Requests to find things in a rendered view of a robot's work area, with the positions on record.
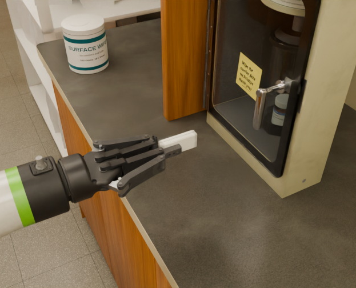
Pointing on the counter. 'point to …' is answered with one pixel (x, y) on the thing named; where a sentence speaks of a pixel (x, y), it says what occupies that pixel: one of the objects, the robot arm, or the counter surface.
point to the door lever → (264, 102)
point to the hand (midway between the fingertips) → (178, 144)
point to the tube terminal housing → (316, 96)
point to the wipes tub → (86, 43)
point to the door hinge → (206, 52)
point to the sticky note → (248, 76)
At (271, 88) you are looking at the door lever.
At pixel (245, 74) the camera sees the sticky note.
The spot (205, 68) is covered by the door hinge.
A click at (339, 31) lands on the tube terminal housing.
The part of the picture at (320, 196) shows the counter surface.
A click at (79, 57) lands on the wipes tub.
